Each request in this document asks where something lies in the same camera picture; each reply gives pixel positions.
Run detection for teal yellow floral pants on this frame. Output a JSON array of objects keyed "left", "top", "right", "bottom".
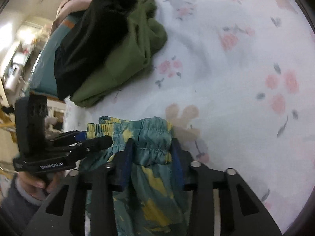
[{"left": 79, "top": 116, "right": 190, "bottom": 235}]

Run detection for left hand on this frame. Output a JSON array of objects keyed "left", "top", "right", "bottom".
[{"left": 18, "top": 171, "right": 65, "bottom": 201}]

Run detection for teal orange headboard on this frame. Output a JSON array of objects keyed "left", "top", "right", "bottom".
[{"left": 25, "top": 11, "right": 84, "bottom": 98}]

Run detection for folded black pants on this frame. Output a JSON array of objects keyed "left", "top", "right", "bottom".
[{"left": 54, "top": 0, "right": 137, "bottom": 100}]

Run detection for folded olive green pants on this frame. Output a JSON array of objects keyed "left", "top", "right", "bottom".
[{"left": 70, "top": 0, "right": 168, "bottom": 107}]

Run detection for white floral bed sheet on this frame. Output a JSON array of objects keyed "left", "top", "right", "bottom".
[{"left": 65, "top": 0, "right": 314, "bottom": 232}]

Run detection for pink garment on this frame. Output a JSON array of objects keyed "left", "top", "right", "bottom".
[{"left": 50, "top": 0, "right": 92, "bottom": 35}]

